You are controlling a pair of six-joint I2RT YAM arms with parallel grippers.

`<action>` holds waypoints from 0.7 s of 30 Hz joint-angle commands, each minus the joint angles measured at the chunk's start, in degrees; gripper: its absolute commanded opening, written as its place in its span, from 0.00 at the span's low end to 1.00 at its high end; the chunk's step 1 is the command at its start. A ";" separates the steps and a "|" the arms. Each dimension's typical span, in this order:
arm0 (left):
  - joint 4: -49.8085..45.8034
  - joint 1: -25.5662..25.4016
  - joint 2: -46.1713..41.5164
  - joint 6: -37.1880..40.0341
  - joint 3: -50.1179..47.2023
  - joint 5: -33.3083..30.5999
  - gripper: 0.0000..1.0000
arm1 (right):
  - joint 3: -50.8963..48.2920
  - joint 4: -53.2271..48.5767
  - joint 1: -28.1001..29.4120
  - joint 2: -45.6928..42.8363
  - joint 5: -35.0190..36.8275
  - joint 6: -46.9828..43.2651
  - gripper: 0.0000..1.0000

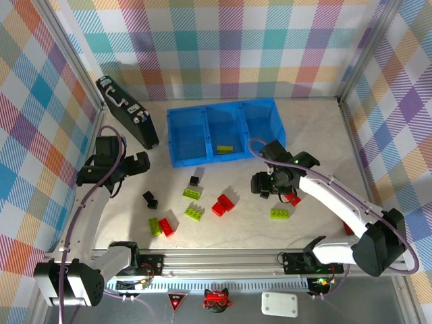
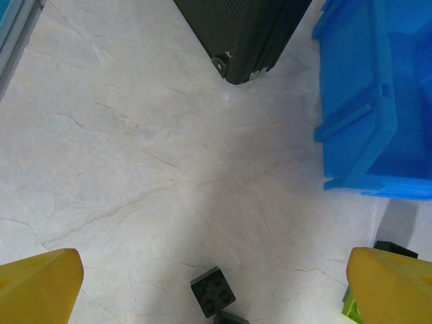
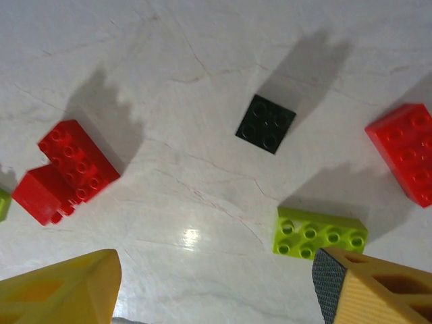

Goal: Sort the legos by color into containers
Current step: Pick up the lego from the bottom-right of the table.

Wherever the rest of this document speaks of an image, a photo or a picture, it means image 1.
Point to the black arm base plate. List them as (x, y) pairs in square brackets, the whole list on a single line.
[(292, 265), (153, 266)]

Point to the red black triangle emblem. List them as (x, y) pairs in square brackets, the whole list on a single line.
[(176, 301)]

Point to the black cat figure red glasses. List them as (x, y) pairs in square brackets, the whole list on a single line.
[(217, 300)]

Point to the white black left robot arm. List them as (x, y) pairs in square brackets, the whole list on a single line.
[(98, 216)]

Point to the white box bottom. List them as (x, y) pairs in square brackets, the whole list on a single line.
[(279, 303)]

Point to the green lego brick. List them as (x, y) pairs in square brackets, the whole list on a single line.
[(191, 193), (279, 214), (194, 213), (154, 226), (224, 150)]

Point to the aluminium frame post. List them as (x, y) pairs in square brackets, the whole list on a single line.
[(370, 50), (75, 50)]

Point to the red lego brick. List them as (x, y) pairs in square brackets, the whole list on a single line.
[(294, 201), (166, 227), (217, 210), (227, 202)]

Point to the blue three-compartment bin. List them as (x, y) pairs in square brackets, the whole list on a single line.
[(189, 135)]

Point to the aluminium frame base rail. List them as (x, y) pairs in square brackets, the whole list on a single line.
[(219, 265)]

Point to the long red plastic object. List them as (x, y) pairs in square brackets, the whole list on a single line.
[(347, 229)]

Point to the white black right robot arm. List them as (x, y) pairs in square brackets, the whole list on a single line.
[(337, 199)]

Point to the aluminium frame side rail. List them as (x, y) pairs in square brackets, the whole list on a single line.
[(351, 128), (97, 125)]

